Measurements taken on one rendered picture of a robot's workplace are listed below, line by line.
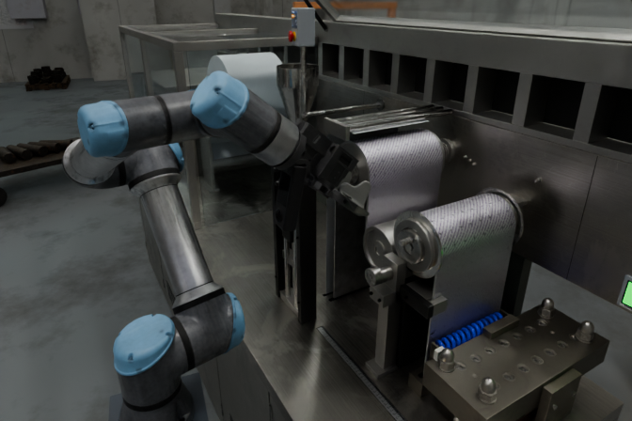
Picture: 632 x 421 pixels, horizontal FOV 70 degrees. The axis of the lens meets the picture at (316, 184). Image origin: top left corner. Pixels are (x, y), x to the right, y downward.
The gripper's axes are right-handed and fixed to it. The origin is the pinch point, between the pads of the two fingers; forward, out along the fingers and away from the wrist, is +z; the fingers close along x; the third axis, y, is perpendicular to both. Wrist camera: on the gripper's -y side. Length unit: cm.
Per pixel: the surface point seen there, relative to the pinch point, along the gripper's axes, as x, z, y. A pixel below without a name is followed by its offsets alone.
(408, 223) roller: 2.3, 16.9, 4.1
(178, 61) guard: 97, -15, 9
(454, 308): -5.6, 36.3, -5.7
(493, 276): -5.6, 42.3, 5.1
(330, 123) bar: 30.3, 5.4, 14.6
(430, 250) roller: -4.6, 18.9, 1.8
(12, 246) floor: 311, 17, -165
